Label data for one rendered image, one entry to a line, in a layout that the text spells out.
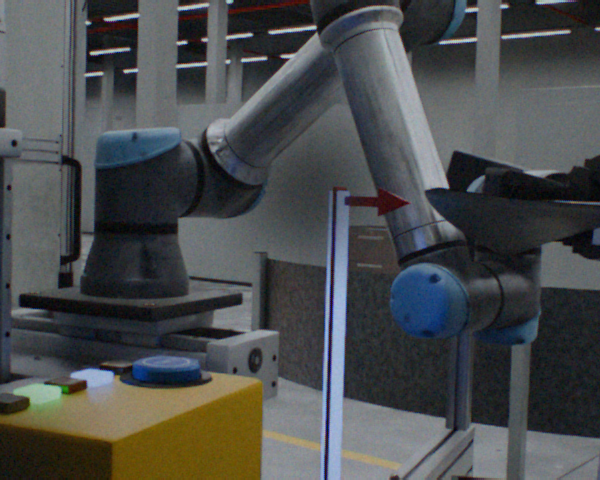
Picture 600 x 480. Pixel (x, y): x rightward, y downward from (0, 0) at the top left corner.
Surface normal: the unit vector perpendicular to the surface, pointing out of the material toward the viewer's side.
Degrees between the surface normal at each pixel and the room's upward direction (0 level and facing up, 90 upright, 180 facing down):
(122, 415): 0
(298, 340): 90
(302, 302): 90
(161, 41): 90
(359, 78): 88
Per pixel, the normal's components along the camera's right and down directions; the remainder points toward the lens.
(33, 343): -0.44, 0.04
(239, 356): 0.90, 0.05
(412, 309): -0.66, 0.02
